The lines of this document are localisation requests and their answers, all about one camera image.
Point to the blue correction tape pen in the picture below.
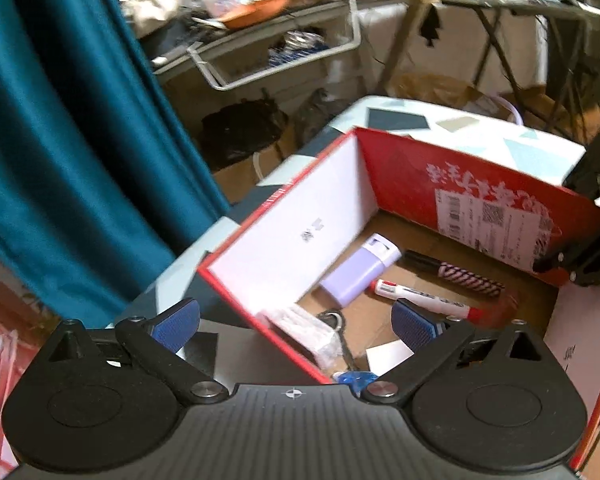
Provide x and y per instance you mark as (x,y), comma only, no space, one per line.
(357,379)

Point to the white cloth bag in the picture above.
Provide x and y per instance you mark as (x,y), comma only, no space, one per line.
(152,5)

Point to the orange bowl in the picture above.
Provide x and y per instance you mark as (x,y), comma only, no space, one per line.
(260,12)

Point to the brown cardboard box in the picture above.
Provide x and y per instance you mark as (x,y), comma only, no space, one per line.
(440,92)
(235,180)

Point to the purple plastic case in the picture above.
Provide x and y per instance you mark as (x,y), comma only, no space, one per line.
(352,275)

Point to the red and white pen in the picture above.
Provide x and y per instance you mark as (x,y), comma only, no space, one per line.
(420,296)

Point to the red strawberry print box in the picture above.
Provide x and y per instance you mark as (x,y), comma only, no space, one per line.
(405,175)

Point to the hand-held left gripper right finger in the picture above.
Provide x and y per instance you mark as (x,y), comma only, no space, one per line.
(417,327)

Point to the black bag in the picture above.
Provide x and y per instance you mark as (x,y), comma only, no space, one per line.
(240,130)

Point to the grey plastic bag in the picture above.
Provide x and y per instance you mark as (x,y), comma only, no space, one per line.
(320,110)

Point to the printed room scene backdrop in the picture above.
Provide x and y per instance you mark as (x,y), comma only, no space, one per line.
(0,360)

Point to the small dark metal tool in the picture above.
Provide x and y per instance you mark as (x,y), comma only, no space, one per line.
(347,350)

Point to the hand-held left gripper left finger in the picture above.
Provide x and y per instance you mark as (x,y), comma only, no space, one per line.
(177,327)

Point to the white paper card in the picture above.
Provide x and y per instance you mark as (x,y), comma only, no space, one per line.
(387,357)

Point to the folding table black legs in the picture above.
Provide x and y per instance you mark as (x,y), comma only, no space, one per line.
(505,2)

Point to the blue velvet curtain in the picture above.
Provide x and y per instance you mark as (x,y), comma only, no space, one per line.
(55,135)

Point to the pink black checkered pen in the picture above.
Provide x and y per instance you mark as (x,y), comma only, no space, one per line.
(460,276)

